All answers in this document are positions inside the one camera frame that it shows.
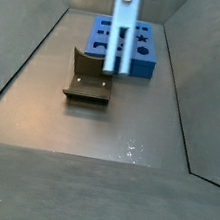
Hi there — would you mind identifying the light blue square-circle peg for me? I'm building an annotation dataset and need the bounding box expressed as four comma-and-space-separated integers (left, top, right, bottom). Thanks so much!
103, 0, 140, 75

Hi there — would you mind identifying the black curved fixture stand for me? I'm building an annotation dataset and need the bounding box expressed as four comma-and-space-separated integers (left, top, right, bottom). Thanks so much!
62, 48, 113, 104

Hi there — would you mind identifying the blue foam shape-sorter block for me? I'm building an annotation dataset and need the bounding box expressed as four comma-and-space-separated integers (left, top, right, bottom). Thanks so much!
84, 16, 157, 79

